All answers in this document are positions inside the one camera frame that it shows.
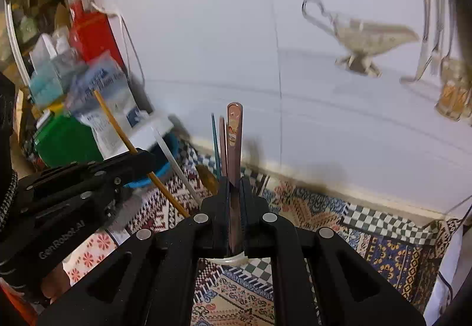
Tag yellow wooden chopstick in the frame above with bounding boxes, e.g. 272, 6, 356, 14
94, 90, 190, 218

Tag silver fork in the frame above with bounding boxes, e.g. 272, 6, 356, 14
154, 129, 202, 207

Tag dark teal chopstick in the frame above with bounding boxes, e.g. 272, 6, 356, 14
211, 113, 221, 180

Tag brown wooden chopstick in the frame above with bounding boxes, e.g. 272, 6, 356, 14
219, 116, 228, 177

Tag mauve pink chopstick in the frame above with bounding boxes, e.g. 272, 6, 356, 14
226, 103, 243, 254

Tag gold spoon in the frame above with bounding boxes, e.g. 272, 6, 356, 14
196, 164, 219, 196

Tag hanging silver utensils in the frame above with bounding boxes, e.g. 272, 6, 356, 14
400, 0, 450, 85

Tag operator hand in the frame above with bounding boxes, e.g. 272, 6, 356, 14
41, 263, 71, 303

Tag blue plastic basket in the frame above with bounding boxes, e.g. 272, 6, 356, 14
126, 132, 179, 189

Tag white perforated plastic lid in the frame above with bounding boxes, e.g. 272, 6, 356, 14
129, 114, 173, 150

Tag green plastic box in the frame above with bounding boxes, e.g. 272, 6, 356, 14
35, 115, 103, 167

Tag patterned patchwork table mat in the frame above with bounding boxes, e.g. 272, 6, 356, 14
62, 141, 462, 326

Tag white ceramic utensil holder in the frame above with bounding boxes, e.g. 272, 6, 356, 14
207, 253, 249, 267

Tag clear plastic bag with print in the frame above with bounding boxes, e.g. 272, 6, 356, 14
65, 51, 147, 159

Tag light blue tissue box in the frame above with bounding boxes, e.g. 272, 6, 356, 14
29, 34, 87, 109

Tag red paper bag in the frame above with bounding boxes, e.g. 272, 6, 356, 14
69, 0, 124, 67

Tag glass jar with gold pattern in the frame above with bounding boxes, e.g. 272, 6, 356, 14
435, 56, 471, 122

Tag silver gravy boat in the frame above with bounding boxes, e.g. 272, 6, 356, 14
301, 0, 419, 78

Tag black power cable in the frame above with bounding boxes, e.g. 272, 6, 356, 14
444, 196, 472, 227

